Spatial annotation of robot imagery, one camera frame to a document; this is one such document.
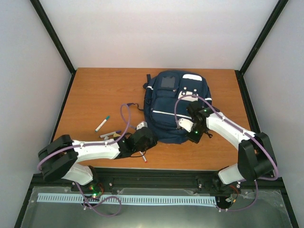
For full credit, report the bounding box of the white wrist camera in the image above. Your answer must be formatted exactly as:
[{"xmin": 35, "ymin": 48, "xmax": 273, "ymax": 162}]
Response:
[
  {"xmin": 136, "ymin": 121, "xmax": 148, "ymax": 130},
  {"xmin": 178, "ymin": 118, "xmax": 194, "ymax": 133}
]

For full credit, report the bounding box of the purple capped white marker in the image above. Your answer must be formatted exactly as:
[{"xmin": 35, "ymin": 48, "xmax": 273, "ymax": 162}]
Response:
[{"xmin": 99, "ymin": 130, "xmax": 122, "ymax": 138}]

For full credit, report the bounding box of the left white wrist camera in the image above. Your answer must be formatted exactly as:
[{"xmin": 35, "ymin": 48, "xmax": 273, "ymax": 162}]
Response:
[{"xmin": 136, "ymin": 121, "xmax": 148, "ymax": 130}]

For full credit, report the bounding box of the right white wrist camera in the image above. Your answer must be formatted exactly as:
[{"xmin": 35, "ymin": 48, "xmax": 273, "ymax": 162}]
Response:
[{"xmin": 178, "ymin": 118, "xmax": 194, "ymax": 133}]

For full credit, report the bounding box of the right black frame post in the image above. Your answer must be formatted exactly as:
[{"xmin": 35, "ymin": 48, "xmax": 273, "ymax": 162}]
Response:
[{"xmin": 239, "ymin": 0, "xmax": 289, "ymax": 76}]

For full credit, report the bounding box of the light blue slotted cable duct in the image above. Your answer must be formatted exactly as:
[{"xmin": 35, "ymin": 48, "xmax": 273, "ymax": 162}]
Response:
[{"xmin": 37, "ymin": 193, "xmax": 216, "ymax": 207}]

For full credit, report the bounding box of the navy blue student backpack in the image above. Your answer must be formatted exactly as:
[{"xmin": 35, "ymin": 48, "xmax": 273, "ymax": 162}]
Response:
[{"xmin": 139, "ymin": 70, "xmax": 212, "ymax": 144}]

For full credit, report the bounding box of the teal capped white marker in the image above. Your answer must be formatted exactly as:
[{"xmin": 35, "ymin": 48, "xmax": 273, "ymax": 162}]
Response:
[{"xmin": 95, "ymin": 115, "xmax": 110, "ymax": 132}]

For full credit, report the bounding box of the black frame post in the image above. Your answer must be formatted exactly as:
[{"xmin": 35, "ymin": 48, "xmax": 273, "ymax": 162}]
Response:
[
  {"xmin": 239, "ymin": 0, "xmax": 289, "ymax": 76},
  {"xmin": 30, "ymin": 0, "xmax": 76, "ymax": 76}
]

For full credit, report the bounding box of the left black frame post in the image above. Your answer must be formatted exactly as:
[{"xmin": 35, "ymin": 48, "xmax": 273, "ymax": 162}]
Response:
[{"xmin": 30, "ymin": 0, "xmax": 76, "ymax": 76}]

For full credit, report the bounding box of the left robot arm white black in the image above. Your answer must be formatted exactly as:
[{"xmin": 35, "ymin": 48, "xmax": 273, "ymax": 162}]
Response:
[{"xmin": 37, "ymin": 127, "xmax": 158, "ymax": 191}]

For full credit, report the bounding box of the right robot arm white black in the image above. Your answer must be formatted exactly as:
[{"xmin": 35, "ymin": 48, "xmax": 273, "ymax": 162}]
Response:
[{"xmin": 178, "ymin": 101, "xmax": 278, "ymax": 192}]

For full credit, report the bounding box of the red marker pen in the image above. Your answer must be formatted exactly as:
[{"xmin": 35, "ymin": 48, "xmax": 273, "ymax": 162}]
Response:
[{"xmin": 140, "ymin": 152, "xmax": 147, "ymax": 163}]

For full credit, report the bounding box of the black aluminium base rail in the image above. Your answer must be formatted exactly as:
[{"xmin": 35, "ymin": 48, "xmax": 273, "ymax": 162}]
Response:
[{"xmin": 30, "ymin": 168, "xmax": 286, "ymax": 196}]

